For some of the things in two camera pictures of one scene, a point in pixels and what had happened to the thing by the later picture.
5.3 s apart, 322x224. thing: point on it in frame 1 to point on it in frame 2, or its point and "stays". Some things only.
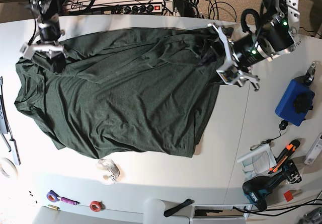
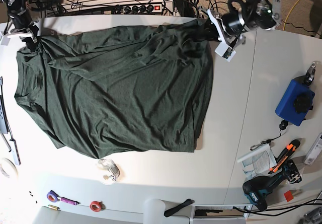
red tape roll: x=97 y=206 stays
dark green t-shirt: x=126 y=91 stays
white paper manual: x=258 y=162 stays
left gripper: x=50 y=31 to x=22 y=22
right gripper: x=241 y=55 to x=228 y=28
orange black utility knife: x=290 y=149 stays
